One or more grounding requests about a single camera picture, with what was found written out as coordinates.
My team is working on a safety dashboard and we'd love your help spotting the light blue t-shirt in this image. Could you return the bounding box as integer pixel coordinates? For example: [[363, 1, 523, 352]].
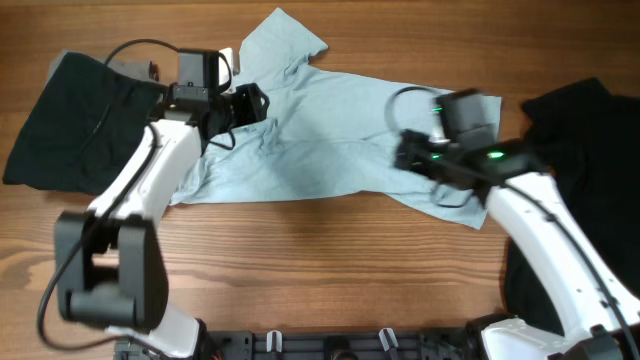
[[170, 9, 486, 229]]

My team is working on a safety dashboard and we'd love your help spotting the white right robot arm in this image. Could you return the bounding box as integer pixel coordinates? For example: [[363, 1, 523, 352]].
[[394, 89, 639, 359]]

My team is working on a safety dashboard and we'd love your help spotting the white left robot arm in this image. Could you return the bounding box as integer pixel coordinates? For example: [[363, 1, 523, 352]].
[[37, 48, 269, 359]]

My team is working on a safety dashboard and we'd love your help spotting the folded dark clothes stack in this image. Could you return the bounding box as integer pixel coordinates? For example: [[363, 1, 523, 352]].
[[2, 51, 165, 195]]

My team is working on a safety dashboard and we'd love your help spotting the black garment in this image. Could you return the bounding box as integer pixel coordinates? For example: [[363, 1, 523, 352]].
[[502, 77, 640, 336]]

